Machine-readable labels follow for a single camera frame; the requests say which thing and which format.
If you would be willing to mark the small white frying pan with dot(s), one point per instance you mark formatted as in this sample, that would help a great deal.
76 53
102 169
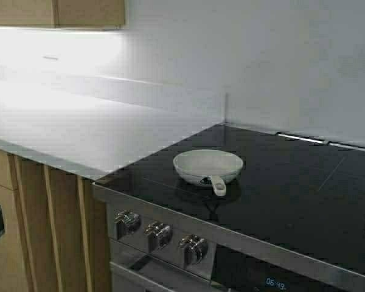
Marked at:
208 168

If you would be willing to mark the middle chrome stove knob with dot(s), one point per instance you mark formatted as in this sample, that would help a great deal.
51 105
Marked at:
158 235

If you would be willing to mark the chrome stove knob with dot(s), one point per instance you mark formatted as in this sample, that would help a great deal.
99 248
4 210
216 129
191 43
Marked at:
158 235
192 249
126 223

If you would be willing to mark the left chrome stove knob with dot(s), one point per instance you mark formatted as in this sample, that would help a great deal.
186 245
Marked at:
126 223

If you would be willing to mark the right chrome stove knob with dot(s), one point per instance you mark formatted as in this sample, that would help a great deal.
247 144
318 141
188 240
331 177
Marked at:
192 249

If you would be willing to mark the stainless steel oven range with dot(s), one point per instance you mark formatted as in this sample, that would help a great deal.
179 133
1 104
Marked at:
234 261

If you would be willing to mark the black glass cooktop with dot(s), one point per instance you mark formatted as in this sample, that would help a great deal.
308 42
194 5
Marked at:
303 196

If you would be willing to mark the wooden base cabinet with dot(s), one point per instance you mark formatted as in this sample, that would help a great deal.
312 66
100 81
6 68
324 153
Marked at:
55 230

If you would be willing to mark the wooden upper wall cabinet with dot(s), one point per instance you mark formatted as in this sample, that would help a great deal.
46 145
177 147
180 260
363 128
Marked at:
63 14

